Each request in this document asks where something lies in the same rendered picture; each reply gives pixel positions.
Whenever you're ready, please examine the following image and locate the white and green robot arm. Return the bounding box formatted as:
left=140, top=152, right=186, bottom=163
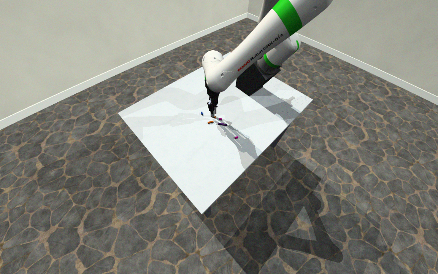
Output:
left=202, top=0, right=333, bottom=92

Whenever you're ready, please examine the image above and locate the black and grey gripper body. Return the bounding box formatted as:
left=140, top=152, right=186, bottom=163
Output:
left=207, top=89, right=220, bottom=102

